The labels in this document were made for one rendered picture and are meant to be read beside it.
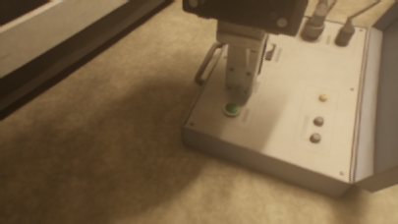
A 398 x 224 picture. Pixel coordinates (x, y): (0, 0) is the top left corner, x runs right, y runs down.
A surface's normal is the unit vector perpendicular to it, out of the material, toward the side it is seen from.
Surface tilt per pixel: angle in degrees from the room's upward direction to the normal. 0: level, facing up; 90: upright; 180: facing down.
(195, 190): 0
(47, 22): 90
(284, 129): 0
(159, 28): 0
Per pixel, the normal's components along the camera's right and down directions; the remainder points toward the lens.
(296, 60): 0.00, -0.60
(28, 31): 0.79, 0.48
